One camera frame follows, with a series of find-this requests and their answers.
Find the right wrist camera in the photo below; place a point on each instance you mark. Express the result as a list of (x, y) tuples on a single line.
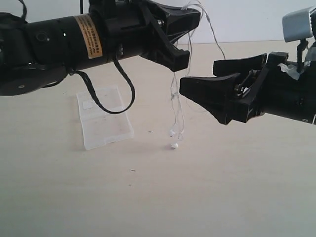
[(299, 25)]

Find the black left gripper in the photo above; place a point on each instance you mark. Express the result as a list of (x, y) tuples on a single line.
[(128, 28)]

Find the clear plastic storage box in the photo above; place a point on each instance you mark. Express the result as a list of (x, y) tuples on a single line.
[(100, 128)]

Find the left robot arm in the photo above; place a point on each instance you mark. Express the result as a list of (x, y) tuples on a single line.
[(41, 54)]

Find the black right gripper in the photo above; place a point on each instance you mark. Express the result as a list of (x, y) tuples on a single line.
[(273, 92)]

